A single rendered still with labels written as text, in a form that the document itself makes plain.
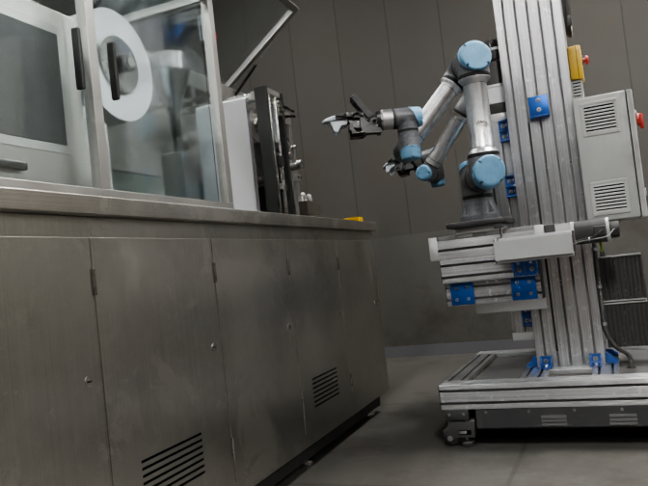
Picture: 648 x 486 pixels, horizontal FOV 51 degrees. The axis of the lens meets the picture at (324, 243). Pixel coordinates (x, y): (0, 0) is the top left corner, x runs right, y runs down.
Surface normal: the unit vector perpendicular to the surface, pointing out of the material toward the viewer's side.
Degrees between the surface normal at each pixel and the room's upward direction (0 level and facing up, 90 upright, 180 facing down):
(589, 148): 90
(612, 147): 90
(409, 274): 90
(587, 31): 90
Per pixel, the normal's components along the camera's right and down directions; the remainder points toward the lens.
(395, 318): -0.39, 0.00
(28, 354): 0.92, -0.12
